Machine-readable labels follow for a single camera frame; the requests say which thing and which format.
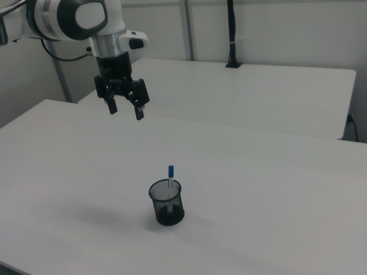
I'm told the black camera pole with clamp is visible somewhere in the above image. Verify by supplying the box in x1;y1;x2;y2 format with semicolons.
225;0;242;69

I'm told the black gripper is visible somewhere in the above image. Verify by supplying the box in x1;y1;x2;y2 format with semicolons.
94;51;151;121

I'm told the black power cable at wall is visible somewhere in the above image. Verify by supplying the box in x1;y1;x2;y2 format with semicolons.
346;113;359;143

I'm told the white marker with blue cap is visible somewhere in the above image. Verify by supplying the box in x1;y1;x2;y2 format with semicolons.
166;165;175;213

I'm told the black mesh pen cup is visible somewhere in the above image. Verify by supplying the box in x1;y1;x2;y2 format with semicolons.
148;178;186;227

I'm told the white side table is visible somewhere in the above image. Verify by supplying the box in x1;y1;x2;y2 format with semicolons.
77;58;357;141

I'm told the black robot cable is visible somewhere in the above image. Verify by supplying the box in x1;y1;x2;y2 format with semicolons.
40;38;95;62

